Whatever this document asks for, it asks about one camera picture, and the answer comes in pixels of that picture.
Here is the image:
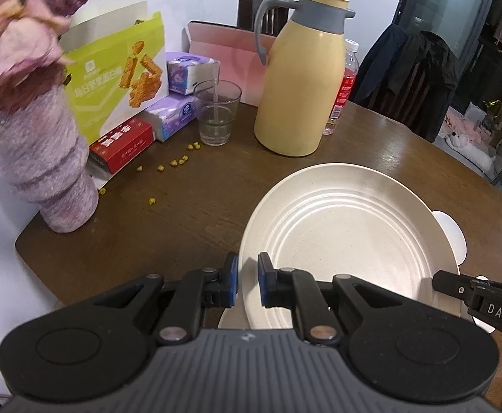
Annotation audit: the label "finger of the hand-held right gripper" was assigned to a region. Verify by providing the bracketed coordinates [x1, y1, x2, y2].
[432, 270, 491, 309]

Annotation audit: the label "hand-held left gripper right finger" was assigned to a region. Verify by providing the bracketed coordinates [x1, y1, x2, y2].
[257, 253, 400, 345]

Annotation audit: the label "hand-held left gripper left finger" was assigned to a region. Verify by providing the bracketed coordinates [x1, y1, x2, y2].
[85, 252, 239, 345]

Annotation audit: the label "cream round plate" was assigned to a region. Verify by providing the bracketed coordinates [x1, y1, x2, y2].
[237, 162, 460, 330]
[217, 309, 252, 330]

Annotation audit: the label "scattered yellow flower buds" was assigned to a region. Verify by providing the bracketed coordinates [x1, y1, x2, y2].
[99, 140, 203, 205]

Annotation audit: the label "white plush toy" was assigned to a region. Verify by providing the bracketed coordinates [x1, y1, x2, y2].
[444, 131, 495, 171]

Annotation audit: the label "clear drinking glass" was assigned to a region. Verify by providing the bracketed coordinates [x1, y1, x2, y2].
[193, 79, 243, 147]

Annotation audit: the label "red box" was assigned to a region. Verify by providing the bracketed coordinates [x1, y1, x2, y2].
[89, 116, 156, 175]

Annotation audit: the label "purple tissue pack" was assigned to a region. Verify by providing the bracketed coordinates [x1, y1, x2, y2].
[143, 94, 198, 143]
[165, 51, 221, 96]

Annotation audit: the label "yellow thermos jug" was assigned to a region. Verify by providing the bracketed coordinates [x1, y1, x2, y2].
[253, 0, 356, 157]

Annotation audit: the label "plastic bottle with red label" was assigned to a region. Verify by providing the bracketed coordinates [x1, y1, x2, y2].
[322, 39, 360, 137]

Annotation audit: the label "chair with dark jacket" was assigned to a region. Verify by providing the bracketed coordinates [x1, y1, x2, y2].
[356, 23, 460, 143]

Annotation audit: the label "pink box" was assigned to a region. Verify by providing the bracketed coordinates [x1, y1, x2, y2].
[186, 20, 278, 108]

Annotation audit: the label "pink knitted vase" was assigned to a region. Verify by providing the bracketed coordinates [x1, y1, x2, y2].
[0, 83, 101, 234]

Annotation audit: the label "green snack box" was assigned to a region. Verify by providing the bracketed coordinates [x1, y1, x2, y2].
[59, 0, 170, 145]

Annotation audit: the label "dark wooden chair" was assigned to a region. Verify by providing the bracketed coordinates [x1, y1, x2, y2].
[237, 0, 280, 38]

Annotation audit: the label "glass sliding door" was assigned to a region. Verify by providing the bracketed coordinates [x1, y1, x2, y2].
[395, 0, 502, 194]

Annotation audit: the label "dried pink roses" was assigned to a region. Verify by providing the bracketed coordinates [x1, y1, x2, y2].
[0, 0, 110, 119]

